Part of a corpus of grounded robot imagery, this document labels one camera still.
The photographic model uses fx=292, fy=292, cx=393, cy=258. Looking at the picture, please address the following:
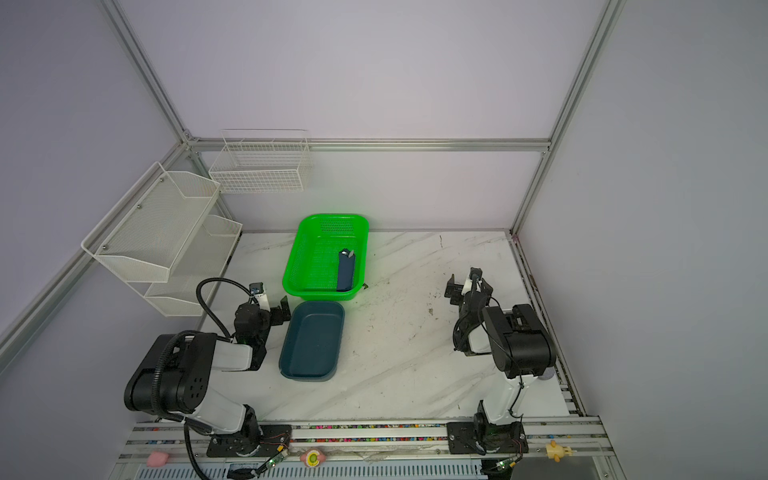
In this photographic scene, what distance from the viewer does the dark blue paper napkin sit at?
41.5 inches

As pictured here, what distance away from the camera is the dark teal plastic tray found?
2.74 feet

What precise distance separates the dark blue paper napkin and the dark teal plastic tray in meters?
0.08
